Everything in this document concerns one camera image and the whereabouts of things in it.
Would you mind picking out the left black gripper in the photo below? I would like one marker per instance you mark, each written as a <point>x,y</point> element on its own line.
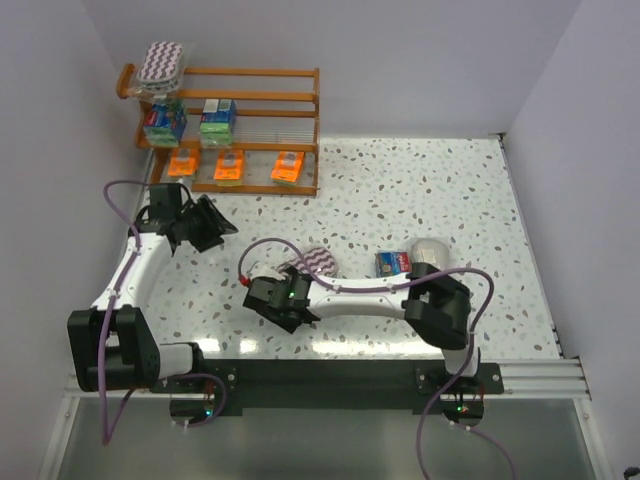
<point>201,226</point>

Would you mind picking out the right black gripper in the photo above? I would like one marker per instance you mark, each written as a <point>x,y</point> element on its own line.
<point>261,298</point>

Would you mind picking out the grey sponge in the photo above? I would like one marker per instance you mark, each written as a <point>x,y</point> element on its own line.
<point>317,260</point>
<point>430,251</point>

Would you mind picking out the orange sponge box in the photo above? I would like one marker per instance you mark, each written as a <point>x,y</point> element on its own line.
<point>288,168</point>
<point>230,166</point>
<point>184,164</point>

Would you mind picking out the blue label green sponge pack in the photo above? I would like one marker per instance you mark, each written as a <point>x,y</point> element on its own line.
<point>217,123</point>

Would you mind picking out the purple wavy striped sponge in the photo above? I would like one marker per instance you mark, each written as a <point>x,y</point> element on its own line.
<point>162,69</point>

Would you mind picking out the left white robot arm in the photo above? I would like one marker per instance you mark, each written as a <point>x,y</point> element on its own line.
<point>112,345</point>

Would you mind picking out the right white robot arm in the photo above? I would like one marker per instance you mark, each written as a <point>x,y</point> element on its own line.
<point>435,306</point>

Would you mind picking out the wooden two-tier shelf rack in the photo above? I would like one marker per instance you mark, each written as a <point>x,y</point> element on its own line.
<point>270,121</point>

